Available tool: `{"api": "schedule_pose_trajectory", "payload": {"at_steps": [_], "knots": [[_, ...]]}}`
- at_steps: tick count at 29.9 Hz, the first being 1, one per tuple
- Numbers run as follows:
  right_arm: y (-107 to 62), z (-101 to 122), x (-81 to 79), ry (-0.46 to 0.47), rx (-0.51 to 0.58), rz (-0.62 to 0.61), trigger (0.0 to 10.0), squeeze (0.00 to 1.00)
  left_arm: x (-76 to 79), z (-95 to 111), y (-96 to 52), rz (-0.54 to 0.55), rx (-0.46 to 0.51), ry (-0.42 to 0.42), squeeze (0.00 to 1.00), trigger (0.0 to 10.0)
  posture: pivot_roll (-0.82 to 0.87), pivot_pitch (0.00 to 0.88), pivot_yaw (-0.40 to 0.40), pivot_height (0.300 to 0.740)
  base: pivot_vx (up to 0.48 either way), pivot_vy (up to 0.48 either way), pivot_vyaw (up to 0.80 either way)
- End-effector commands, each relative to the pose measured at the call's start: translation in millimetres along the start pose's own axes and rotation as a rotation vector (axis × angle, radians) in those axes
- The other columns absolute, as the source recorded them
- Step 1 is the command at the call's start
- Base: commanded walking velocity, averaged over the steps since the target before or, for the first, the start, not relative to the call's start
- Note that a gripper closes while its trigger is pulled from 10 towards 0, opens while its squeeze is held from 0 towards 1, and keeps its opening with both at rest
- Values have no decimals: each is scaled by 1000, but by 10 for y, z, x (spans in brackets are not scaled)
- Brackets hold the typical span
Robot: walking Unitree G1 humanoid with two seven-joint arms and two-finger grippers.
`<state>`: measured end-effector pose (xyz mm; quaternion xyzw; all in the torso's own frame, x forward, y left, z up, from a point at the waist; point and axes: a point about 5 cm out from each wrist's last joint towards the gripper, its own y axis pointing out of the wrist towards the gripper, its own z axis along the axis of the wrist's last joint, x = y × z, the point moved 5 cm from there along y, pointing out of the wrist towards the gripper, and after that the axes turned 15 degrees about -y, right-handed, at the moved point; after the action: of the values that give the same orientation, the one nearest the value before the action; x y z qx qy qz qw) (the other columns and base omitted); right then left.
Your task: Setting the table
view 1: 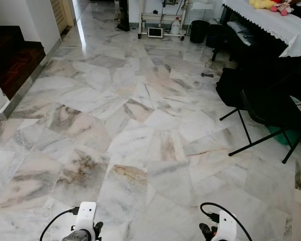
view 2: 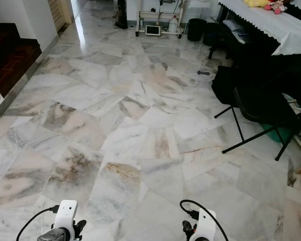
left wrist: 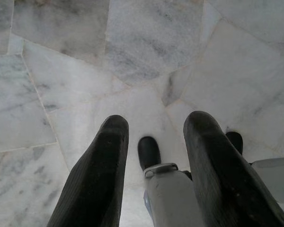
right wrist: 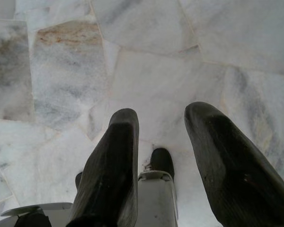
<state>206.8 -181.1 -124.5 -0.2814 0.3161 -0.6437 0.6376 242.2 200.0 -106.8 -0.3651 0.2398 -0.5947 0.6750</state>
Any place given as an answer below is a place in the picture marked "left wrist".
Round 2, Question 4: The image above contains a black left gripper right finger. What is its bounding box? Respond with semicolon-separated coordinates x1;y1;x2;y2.
183;111;284;227

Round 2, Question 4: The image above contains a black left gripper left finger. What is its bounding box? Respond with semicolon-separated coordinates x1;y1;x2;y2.
46;114;130;227

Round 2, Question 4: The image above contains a grey robot left leg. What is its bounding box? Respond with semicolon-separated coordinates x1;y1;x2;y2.
137;136;205;227

